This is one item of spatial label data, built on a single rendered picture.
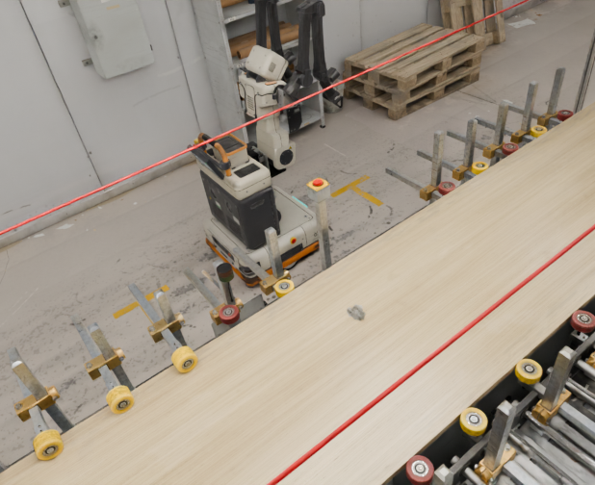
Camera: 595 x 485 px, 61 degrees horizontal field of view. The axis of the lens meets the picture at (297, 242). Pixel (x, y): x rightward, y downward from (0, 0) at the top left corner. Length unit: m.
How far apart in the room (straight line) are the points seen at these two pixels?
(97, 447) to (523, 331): 1.51
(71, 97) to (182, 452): 3.17
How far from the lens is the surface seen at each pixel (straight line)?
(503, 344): 1.94
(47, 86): 4.30
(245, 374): 1.87
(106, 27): 4.09
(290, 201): 3.63
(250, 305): 2.26
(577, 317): 2.09
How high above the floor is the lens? 2.40
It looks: 40 degrees down
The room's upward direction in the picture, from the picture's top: 9 degrees counter-clockwise
